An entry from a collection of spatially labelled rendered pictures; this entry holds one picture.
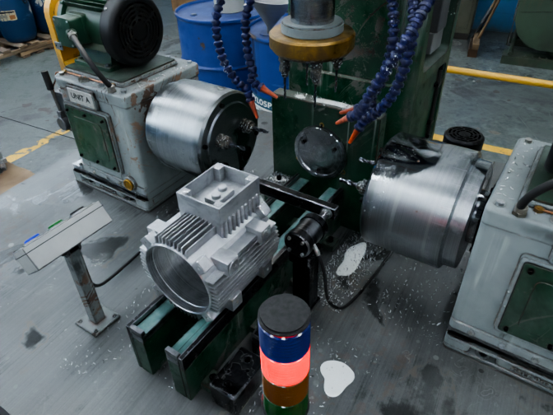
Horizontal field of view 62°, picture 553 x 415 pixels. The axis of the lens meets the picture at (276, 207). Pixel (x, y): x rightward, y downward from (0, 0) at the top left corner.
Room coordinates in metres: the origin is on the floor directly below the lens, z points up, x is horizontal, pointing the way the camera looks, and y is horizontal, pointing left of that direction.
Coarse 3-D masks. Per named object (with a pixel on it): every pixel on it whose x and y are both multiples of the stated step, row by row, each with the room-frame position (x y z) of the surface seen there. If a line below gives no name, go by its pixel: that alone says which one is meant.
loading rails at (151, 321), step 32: (288, 224) 0.96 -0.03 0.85; (288, 256) 0.78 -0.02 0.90; (256, 288) 0.67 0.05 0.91; (160, 320) 0.59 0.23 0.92; (192, 320) 0.65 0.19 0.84; (224, 320) 0.58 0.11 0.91; (256, 320) 0.66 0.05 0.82; (160, 352) 0.57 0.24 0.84; (192, 352) 0.51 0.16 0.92; (224, 352) 0.57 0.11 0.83; (192, 384) 0.50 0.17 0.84
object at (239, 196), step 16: (208, 176) 0.76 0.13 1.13; (224, 176) 0.77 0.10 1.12; (240, 176) 0.75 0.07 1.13; (256, 176) 0.73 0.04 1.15; (176, 192) 0.69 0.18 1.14; (192, 192) 0.72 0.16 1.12; (208, 192) 0.73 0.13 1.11; (224, 192) 0.71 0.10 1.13; (240, 192) 0.68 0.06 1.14; (256, 192) 0.72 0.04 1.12; (192, 208) 0.67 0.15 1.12; (208, 208) 0.65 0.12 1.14; (224, 208) 0.64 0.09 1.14; (240, 208) 0.68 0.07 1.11; (208, 224) 0.65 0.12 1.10; (224, 224) 0.64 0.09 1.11
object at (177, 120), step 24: (168, 96) 1.11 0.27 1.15; (192, 96) 1.08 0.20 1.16; (216, 96) 1.07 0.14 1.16; (240, 96) 1.12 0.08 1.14; (168, 120) 1.05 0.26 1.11; (192, 120) 1.02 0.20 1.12; (216, 120) 1.03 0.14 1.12; (240, 120) 1.11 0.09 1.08; (168, 144) 1.03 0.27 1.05; (192, 144) 0.99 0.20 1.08; (216, 144) 1.01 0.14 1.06; (240, 144) 1.10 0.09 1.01; (192, 168) 1.00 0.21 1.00; (240, 168) 1.09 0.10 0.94
